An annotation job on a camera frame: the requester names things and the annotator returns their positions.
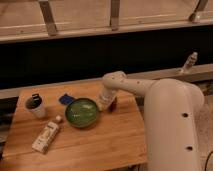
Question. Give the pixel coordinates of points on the white shaker cup black lid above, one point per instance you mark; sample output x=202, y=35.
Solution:
x=34, y=105

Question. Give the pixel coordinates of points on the white carton with cap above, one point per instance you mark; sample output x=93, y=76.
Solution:
x=47, y=135

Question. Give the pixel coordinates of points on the middle metal railing post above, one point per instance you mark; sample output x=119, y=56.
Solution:
x=114, y=14

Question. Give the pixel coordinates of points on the green ceramic bowl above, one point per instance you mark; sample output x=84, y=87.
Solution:
x=82, y=112

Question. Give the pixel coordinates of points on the left metal railing post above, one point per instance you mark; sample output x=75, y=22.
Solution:
x=48, y=17

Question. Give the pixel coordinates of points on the metal railing post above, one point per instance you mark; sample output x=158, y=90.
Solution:
x=114, y=14
x=48, y=17
x=197, y=13

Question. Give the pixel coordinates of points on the right metal railing post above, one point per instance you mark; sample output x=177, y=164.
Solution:
x=197, y=13

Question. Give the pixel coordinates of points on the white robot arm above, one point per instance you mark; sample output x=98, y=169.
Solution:
x=170, y=106

